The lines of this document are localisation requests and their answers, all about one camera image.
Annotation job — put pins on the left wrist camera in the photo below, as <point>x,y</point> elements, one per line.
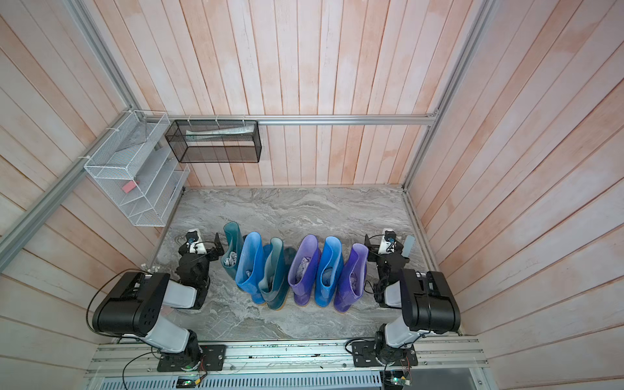
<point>194,242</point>

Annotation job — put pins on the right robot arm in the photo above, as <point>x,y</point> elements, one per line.
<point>425,300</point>

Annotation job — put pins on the white wire wall shelf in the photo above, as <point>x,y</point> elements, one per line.
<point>132,151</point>

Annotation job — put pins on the teal rain boot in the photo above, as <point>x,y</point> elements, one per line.
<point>235,240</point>
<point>274,286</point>

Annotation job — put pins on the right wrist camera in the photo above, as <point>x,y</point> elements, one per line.
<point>388,242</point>

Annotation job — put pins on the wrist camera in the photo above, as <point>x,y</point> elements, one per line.
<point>388,242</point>
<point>194,242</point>

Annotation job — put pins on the blue rain boot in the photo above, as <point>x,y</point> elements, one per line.
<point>250,267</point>
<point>329,271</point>

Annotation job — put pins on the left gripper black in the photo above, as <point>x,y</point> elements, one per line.
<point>211,252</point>

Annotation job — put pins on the purple rain boot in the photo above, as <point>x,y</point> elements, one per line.
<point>303,270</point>
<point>353,278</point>

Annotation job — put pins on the black mesh wall basket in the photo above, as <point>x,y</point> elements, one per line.
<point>213,151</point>

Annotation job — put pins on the light blue box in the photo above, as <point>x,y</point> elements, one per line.
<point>407,246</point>

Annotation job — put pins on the pink eraser block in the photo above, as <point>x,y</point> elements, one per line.
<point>129,186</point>

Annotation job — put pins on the paper in black basket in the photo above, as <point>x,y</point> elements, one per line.
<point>240,133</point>

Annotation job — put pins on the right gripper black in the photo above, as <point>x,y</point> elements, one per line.
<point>374,253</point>

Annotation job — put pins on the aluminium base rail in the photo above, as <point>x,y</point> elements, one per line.
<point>264,357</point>

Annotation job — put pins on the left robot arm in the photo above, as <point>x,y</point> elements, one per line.
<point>133,309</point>

